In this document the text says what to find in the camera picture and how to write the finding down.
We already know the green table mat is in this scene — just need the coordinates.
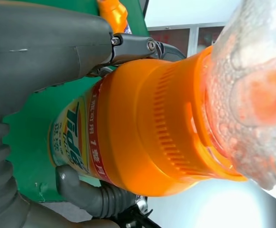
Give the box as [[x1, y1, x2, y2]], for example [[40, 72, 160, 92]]
[[2, 0, 150, 204]]

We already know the white framed cabinet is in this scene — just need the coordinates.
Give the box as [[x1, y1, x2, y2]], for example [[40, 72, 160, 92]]
[[147, 22, 226, 58]]

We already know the orange detergent bottle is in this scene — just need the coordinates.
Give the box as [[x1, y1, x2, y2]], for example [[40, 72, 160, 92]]
[[97, 0, 132, 35], [48, 0, 276, 205]]

